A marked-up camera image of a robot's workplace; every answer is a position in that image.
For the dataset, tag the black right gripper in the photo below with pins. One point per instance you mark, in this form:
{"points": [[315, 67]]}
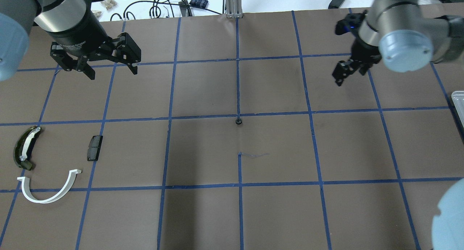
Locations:
{"points": [[362, 50]]}

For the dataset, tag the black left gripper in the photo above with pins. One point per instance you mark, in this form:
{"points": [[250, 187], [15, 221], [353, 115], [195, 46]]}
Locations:
{"points": [[80, 33]]}

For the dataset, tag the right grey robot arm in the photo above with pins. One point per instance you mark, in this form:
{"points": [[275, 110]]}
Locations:
{"points": [[394, 31]]}

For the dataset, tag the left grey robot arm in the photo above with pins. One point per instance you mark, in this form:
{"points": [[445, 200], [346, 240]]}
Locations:
{"points": [[19, 16]]}

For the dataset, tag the black brake pad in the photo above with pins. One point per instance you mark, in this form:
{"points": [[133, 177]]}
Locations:
{"points": [[94, 147]]}

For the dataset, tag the blue checkered pouch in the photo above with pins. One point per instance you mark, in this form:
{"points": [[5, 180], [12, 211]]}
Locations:
{"points": [[203, 4]]}

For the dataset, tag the green curved brake shoe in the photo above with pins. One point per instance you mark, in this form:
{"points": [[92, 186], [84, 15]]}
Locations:
{"points": [[24, 146]]}

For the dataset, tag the white curved plastic part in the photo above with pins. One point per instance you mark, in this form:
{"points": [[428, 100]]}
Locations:
{"points": [[27, 192]]}

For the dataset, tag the aluminium frame post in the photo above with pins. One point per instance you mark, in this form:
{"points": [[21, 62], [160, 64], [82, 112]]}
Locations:
{"points": [[233, 9]]}

